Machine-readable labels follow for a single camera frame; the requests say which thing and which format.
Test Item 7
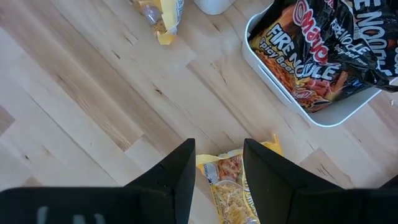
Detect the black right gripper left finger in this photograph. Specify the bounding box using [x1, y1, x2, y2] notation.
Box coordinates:
[0, 138, 197, 224]

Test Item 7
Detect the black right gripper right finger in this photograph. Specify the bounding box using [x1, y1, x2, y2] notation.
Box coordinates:
[243, 138, 398, 224]

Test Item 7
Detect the yellow ramen noodle pack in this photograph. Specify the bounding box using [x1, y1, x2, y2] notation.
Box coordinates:
[132, 0, 185, 46]
[195, 133, 284, 224]

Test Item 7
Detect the black fire noodle pack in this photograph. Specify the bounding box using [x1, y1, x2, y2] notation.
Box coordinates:
[248, 0, 391, 113]
[338, 0, 398, 93]

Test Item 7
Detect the white plastic bin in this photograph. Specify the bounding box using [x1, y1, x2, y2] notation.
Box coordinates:
[241, 2, 398, 128]
[192, 0, 238, 16]

